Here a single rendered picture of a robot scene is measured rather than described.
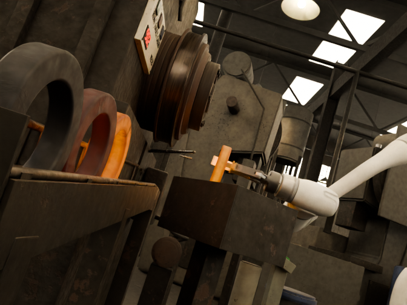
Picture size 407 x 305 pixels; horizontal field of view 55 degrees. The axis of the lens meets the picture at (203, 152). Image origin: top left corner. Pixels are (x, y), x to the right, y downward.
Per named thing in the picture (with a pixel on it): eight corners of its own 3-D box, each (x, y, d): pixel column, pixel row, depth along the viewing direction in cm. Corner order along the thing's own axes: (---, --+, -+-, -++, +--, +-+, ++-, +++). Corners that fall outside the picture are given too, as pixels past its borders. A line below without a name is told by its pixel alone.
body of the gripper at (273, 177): (277, 193, 128) (250, 183, 128) (271, 195, 137) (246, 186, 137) (284, 172, 130) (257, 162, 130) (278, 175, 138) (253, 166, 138)
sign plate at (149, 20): (134, 37, 111) (154, -17, 114) (143, 72, 136) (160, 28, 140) (141, 40, 111) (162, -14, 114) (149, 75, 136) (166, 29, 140)
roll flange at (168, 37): (122, 117, 131) (166, -4, 139) (138, 145, 177) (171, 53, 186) (150, 126, 130) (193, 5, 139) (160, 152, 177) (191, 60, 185)
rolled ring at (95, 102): (126, 101, 70) (109, 95, 70) (90, 83, 51) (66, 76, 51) (96, 200, 70) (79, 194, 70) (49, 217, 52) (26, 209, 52)
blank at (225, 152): (223, 143, 126) (233, 146, 126) (222, 146, 141) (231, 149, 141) (206, 187, 125) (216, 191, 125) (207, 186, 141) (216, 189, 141)
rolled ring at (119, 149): (112, 115, 69) (95, 109, 69) (85, 212, 71) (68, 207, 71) (138, 114, 87) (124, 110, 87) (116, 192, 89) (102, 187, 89)
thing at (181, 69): (150, 126, 130) (193, 5, 139) (160, 152, 177) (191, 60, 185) (168, 132, 130) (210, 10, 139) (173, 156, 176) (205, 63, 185)
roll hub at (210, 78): (188, 117, 141) (211, 48, 147) (188, 134, 169) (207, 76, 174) (202, 121, 141) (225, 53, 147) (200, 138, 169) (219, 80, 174)
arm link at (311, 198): (297, 196, 126) (282, 213, 136) (342, 213, 125) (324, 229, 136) (301, 170, 132) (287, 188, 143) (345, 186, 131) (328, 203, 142)
